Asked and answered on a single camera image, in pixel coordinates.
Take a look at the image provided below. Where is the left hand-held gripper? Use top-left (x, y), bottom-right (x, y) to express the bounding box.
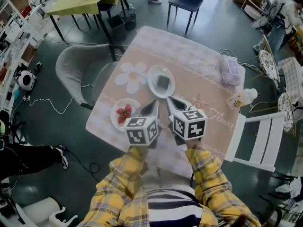
top-left (123, 100), bottom-right (164, 149)

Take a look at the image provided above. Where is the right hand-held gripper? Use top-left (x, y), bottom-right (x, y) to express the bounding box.
top-left (165, 96), bottom-right (208, 148)

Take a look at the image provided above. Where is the white bowl with dark item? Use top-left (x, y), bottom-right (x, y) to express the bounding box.
top-left (147, 64), bottom-right (176, 99)

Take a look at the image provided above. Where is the person's left forearm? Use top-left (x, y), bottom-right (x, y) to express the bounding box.
top-left (81, 145), bottom-right (152, 227)

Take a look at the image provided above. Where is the person's right forearm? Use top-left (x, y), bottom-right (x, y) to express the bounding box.
top-left (184, 144), bottom-right (258, 227)

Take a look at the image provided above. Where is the white shallow plate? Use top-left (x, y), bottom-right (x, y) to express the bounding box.
top-left (110, 98), bottom-right (142, 132)

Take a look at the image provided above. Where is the pink floral tablecloth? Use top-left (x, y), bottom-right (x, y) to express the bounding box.
top-left (85, 25), bottom-right (246, 175)

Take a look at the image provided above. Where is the purple tissue pack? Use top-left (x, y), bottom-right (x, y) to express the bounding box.
top-left (219, 55), bottom-right (241, 87)

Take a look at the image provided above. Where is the clear bottle yellow label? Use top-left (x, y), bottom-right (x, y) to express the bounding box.
top-left (227, 88), bottom-right (258, 110)

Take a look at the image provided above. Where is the white folding chair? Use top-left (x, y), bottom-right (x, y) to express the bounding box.
top-left (223, 111), bottom-right (287, 173)

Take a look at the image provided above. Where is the black trash bin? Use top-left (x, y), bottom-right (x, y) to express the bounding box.
top-left (107, 14), bottom-right (127, 42)

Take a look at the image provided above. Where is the grey armchair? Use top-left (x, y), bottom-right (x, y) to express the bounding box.
top-left (55, 44), bottom-right (126, 111)

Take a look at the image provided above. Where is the person's striped shirt torso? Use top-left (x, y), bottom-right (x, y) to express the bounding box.
top-left (142, 183), bottom-right (204, 227)

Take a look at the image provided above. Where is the checked tablecloth table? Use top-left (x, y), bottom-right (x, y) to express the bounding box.
top-left (276, 57), bottom-right (303, 106)

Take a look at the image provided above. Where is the green table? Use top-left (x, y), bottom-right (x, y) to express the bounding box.
top-left (46, 0), bottom-right (130, 61)

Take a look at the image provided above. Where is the white black round carrier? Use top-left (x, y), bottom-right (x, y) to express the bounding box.
top-left (17, 70), bottom-right (38, 91)

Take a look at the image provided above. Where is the white cloth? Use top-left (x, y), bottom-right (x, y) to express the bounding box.
top-left (276, 176), bottom-right (303, 200)

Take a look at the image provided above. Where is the white cat-shaped figure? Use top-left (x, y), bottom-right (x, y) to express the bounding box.
top-left (49, 206), bottom-right (79, 227)

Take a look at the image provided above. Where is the black dome backpack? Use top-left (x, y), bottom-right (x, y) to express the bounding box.
top-left (0, 110), bottom-right (11, 144)

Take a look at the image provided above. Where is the white rounded cabinet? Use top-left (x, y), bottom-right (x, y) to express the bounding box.
top-left (15, 197), bottom-right (62, 227)

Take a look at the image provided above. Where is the white shelving rack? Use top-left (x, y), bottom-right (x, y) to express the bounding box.
top-left (0, 0), bottom-right (48, 99)

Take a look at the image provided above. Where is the wire mesh basket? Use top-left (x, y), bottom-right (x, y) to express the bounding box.
top-left (119, 7), bottom-right (137, 32)

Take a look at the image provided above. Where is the white floor cable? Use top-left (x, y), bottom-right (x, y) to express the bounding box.
top-left (28, 84), bottom-right (94, 115)

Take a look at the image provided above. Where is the gold wire chair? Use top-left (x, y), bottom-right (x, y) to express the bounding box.
top-left (258, 34), bottom-right (281, 89)
top-left (277, 87), bottom-right (298, 137)

